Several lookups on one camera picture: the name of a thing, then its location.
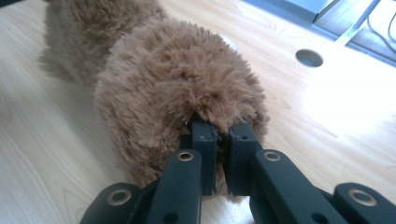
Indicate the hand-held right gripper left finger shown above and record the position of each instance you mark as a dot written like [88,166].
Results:
[186,180]

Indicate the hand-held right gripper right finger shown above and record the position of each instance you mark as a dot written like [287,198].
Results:
[267,183]

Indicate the brown teddy bear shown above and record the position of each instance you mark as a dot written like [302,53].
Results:
[174,77]

